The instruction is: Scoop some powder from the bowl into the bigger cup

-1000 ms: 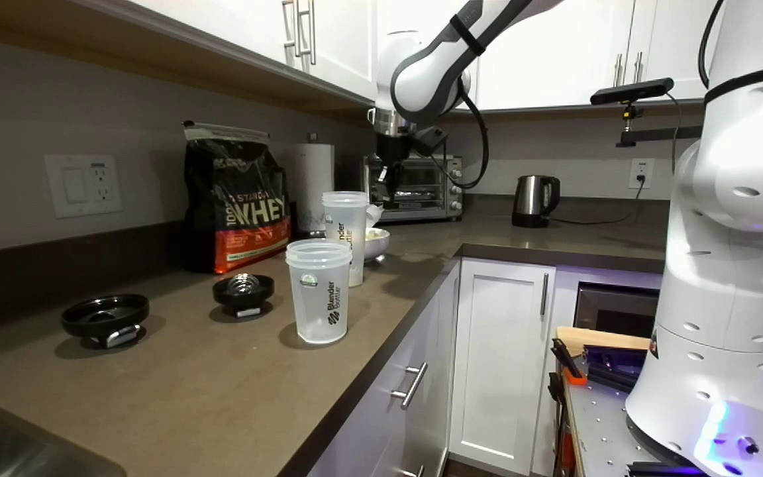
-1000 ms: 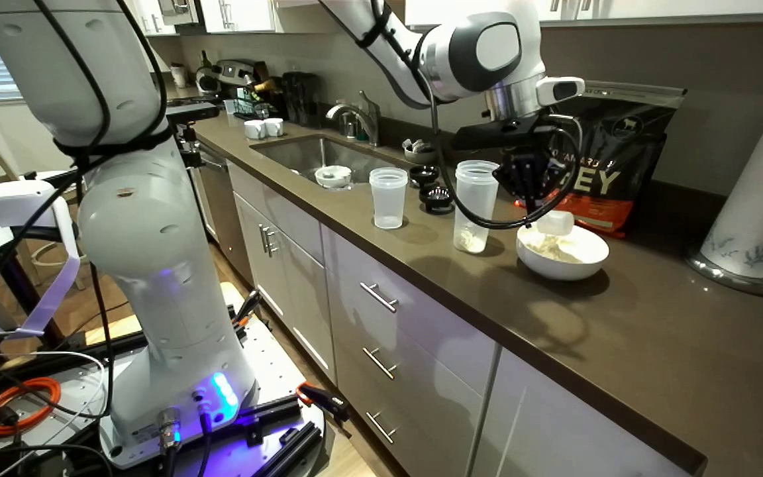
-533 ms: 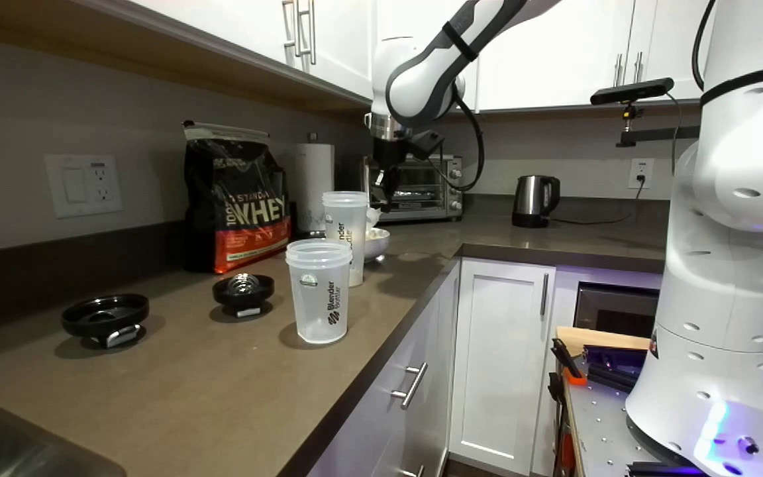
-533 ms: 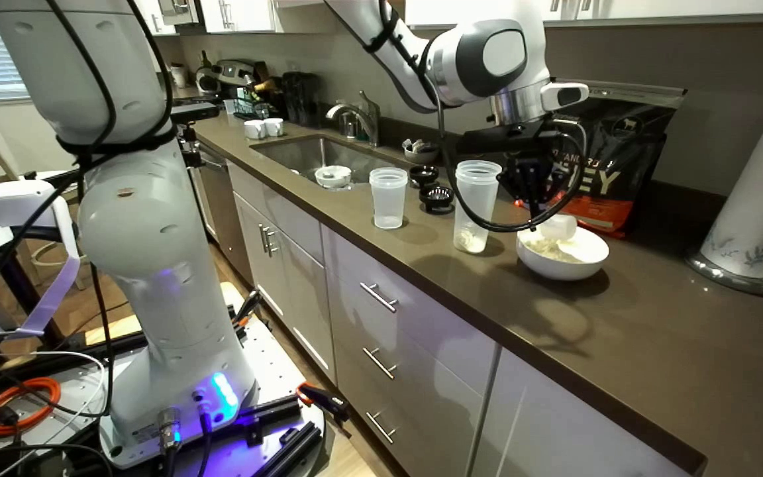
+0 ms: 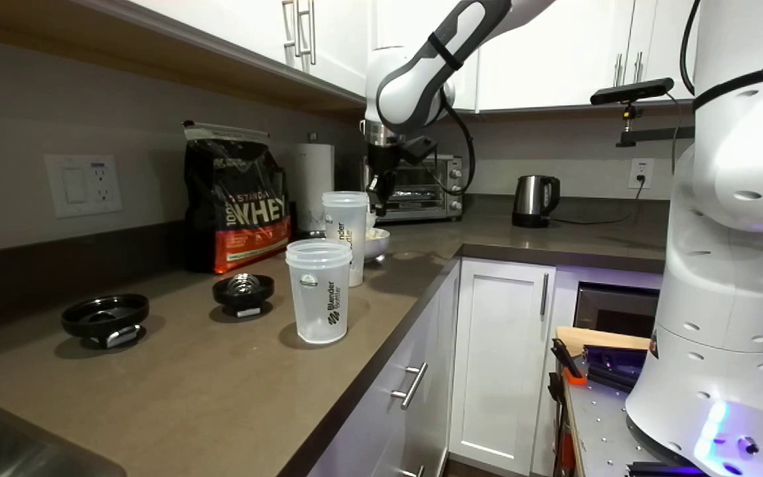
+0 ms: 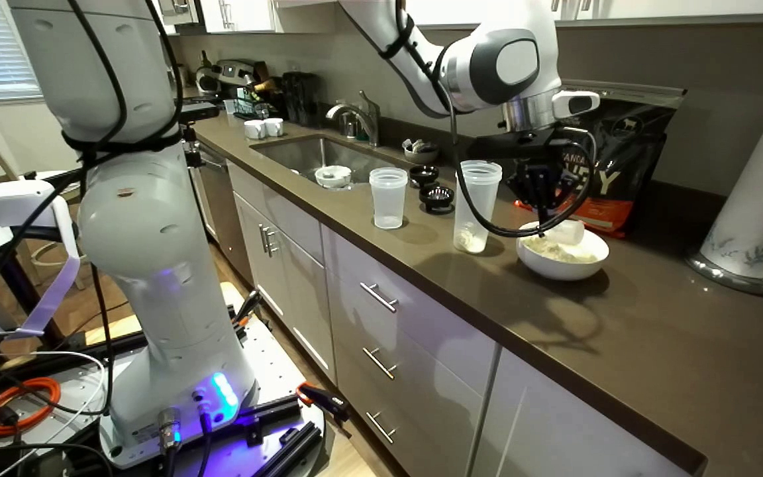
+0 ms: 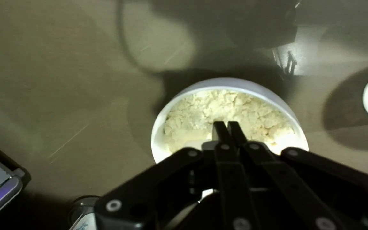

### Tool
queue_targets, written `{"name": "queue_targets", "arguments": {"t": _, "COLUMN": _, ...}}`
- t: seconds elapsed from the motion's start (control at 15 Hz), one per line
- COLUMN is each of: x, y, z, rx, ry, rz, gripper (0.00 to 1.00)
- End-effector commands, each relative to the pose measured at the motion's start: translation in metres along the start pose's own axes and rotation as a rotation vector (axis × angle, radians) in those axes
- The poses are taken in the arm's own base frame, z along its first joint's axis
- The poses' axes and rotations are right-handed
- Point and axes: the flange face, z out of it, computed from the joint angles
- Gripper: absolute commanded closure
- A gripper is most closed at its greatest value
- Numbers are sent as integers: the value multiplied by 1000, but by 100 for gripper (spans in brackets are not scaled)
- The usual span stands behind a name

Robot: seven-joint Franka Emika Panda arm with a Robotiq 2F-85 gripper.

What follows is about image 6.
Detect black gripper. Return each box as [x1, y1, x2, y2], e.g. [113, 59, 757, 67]
[512, 138, 597, 236]

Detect white plastic scoop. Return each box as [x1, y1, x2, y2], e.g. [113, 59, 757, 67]
[540, 218, 588, 253]

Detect white ceramic bowl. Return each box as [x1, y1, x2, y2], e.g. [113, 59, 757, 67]
[513, 221, 613, 283]

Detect tall clear shaker cup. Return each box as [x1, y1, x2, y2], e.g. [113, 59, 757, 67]
[450, 156, 505, 258]

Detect black round bowl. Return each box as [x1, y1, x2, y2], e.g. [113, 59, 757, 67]
[409, 163, 442, 192]

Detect short clear shaker cup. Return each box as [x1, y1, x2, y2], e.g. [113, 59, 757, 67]
[368, 167, 410, 233]

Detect black whey protein bag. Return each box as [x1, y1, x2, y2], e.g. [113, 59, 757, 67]
[565, 77, 688, 240]

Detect small black white object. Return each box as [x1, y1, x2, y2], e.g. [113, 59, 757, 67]
[401, 135, 439, 164]

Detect silver towel holder base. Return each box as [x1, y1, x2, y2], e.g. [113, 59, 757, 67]
[686, 250, 763, 299]

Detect lower kitchen cabinets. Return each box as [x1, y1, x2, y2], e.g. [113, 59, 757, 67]
[193, 143, 695, 477]

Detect small round white container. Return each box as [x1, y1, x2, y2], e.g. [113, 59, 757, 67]
[312, 163, 356, 193]

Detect chrome sink faucet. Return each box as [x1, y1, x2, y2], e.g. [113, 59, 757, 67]
[324, 90, 381, 148]

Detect steel kitchen sink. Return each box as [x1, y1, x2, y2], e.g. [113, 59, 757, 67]
[252, 134, 402, 185]

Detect white upper kitchen cabinets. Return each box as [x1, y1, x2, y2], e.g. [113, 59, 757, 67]
[150, 0, 763, 38]

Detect black coffee maker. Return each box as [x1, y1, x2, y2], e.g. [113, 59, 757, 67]
[275, 69, 324, 128]

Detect orange black clamp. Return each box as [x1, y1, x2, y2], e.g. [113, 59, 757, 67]
[296, 379, 352, 426]
[230, 289, 266, 342]

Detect perforated robot mounting table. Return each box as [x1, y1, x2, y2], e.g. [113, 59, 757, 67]
[0, 281, 357, 477]

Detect stainless dishwasher front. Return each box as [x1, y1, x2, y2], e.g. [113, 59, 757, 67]
[193, 148, 258, 286]

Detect silver countertop appliance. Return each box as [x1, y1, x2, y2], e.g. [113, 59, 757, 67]
[193, 57, 271, 119]

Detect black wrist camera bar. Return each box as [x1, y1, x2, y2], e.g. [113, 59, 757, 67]
[467, 130, 577, 167]

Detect silver drawer handle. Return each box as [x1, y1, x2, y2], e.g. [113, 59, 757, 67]
[362, 408, 401, 448]
[357, 278, 401, 316]
[361, 342, 401, 381]

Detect silver cabinet door handle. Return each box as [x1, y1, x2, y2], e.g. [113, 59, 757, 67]
[258, 222, 284, 261]

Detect black aluminium rail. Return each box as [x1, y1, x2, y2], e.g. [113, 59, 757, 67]
[246, 395, 325, 477]

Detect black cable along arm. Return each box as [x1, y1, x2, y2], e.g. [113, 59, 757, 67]
[58, 0, 193, 418]

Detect white plastic frame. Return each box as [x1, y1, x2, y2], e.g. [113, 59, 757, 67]
[0, 176, 84, 339]

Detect orange coiled cable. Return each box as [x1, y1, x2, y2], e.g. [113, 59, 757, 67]
[0, 375, 63, 440]

